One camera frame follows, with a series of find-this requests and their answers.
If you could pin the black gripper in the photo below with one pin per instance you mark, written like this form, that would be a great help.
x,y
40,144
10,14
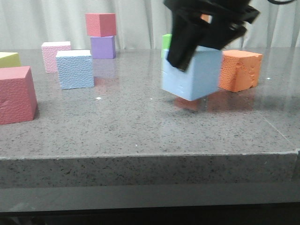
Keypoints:
x,y
189,30

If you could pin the smooth light blue foam cube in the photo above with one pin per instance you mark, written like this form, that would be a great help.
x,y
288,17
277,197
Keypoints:
x,y
200,79

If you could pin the textured light blue foam cube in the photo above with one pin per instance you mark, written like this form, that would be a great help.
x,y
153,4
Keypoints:
x,y
75,69

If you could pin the orange foam cube on stack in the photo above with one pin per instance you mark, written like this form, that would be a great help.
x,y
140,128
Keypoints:
x,y
206,18

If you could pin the red foam cube on stack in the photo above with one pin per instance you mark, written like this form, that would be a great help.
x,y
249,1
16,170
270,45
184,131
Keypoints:
x,y
100,24

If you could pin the green foam cube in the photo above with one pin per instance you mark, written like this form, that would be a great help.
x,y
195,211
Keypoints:
x,y
166,40

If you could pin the damaged orange foam cube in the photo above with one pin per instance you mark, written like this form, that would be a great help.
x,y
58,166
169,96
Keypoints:
x,y
240,70

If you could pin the left purple foam cube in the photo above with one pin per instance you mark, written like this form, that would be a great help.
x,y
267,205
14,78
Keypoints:
x,y
103,47

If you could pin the pink foam cube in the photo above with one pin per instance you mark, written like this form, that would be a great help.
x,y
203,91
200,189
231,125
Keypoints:
x,y
49,51

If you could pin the grey curtain backdrop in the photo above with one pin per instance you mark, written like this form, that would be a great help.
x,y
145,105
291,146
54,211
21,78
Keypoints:
x,y
26,24

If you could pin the large red foam cube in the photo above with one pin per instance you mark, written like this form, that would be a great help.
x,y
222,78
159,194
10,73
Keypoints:
x,y
18,100

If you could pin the yellow foam cube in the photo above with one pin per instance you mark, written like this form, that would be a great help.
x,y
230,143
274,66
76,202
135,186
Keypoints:
x,y
9,60

